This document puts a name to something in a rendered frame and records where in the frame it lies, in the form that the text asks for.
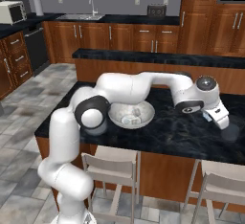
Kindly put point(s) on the tall wooden cupboard run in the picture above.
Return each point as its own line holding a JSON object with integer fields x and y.
{"x": 204, "y": 26}

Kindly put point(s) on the white microwave oven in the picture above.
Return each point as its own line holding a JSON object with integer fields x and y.
{"x": 11, "y": 12}

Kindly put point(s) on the clear ice cube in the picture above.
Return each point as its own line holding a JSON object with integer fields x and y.
{"x": 137, "y": 121}
{"x": 138, "y": 110}
{"x": 127, "y": 119}

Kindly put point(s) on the steel sink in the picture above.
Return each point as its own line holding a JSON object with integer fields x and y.
{"x": 79, "y": 17}

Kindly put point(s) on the wooden base cupboard run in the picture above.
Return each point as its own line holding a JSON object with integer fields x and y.
{"x": 121, "y": 38}

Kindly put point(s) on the beige bar stool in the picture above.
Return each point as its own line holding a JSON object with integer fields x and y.
{"x": 110, "y": 167}
{"x": 223, "y": 183}

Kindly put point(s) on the steel tap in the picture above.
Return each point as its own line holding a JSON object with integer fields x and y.
{"x": 93, "y": 7}

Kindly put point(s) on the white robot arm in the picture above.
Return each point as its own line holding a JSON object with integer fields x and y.
{"x": 121, "y": 87}

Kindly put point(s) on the grey ice bowl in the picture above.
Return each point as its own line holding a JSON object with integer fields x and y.
{"x": 145, "y": 114}

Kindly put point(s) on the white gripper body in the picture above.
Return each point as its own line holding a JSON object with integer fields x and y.
{"x": 221, "y": 116}

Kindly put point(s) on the wooden kitchen island black top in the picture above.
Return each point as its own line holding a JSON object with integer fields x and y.
{"x": 178, "y": 135}

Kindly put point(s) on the white paper towel roll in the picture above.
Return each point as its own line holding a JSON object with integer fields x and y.
{"x": 38, "y": 7}

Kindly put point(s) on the black toaster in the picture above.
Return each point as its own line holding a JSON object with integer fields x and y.
{"x": 156, "y": 11}

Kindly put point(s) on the black dishwasher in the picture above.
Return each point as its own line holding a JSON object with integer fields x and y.
{"x": 35, "y": 47}

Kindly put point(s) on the wooden drawer cupboard run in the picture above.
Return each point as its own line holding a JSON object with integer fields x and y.
{"x": 14, "y": 62}

